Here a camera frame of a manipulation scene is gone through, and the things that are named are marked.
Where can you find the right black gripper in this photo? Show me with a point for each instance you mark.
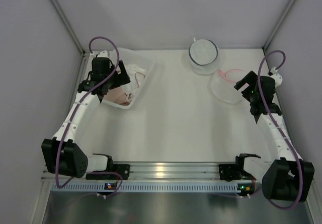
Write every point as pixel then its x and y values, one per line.
pixel 250 83

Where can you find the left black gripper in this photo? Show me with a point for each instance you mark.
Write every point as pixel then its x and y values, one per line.
pixel 120 75

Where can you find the pink-trimmed mesh laundry bag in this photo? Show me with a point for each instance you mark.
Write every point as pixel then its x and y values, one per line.
pixel 222 85

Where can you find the blue-trimmed mesh laundry bag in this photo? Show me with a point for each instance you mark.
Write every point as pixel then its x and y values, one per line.
pixel 203 56

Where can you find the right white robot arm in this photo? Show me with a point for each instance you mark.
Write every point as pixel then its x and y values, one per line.
pixel 286 176

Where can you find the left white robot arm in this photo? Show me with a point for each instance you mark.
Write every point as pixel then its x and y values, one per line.
pixel 63 153

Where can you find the white perforated plastic basket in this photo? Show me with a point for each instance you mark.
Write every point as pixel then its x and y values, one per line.
pixel 134 57

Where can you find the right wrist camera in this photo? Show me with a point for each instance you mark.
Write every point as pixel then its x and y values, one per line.
pixel 273 73

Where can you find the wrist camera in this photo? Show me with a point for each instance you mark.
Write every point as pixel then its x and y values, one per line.
pixel 101 54
pixel 273 73

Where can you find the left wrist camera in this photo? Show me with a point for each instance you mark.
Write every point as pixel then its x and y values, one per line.
pixel 101 54

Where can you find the left aluminium frame post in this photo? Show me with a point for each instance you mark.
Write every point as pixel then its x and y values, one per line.
pixel 64 20

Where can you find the aluminium frame post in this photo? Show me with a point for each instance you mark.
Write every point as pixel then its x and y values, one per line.
pixel 279 23
pixel 64 20

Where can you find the right aluminium frame post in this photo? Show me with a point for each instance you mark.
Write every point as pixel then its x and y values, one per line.
pixel 279 23

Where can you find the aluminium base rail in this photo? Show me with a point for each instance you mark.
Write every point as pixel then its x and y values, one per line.
pixel 180 171

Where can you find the grey slotted cable duct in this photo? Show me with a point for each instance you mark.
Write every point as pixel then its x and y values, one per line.
pixel 221 187

